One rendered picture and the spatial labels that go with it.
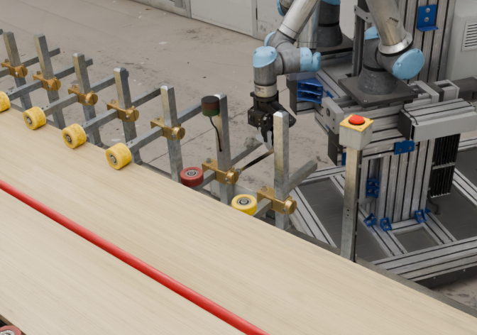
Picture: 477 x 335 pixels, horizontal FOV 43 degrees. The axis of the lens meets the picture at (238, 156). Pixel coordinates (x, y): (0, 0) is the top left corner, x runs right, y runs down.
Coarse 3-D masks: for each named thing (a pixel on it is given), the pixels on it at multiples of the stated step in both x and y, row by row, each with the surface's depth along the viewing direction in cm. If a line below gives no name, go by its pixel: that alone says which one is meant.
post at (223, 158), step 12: (216, 96) 199; (216, 120) 204; (228, 120) 205; (228, 132) 208; (216, 144) 210; (228, 144) 210; (228, 156) 212; (228, 168) 214; (228, 192) 219; (228, 204) 222
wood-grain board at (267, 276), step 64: (0, 128) 242; (0, 192) 204; (64, 192) 202; (128, 192) 201; (192, 192) 199; (0, 256) 176; (64, 256) 175; (192, 256) 172; (256, 256) 171; (320, 256) 170; (64, 320) 154; (128, 320) 153; (192, 320) 152; (256, 320) 151; (320, 320) 150; (384, 320) 149; (448, 320) 148
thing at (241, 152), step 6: (258, 144) 234; (240, 150) 227; (246, 150) 228; (252, 150) 231; (234, 156) 224; (240, 156) 226; (234, 162) 224; (204, 174) 215; (210, 174) 215; (204, 180) 213; (210, 180) 216; (198, 186) 211
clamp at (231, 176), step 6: (204, 162) 220; (216, 162) 219; (204, 168) 219; (210, 168) 217; (216, 168) 216; (216, 174) 216; (222, 174) 214; (228, 174) 214; (234, 174) 214; (216, 180) 218; (222, 180) 216; (228, 180) 213; (234, 180) 215
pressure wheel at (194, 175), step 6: (186, 168) 210; (192, 168) 210; (198, 168) 210; (180, 174) 207; (186, 174) 208; (192, 174) 207; (198, 174) 207; (186, 180) 205; (192, 180) 205; (198, 180) 206; (186, 186) 207; (192, 186) 206
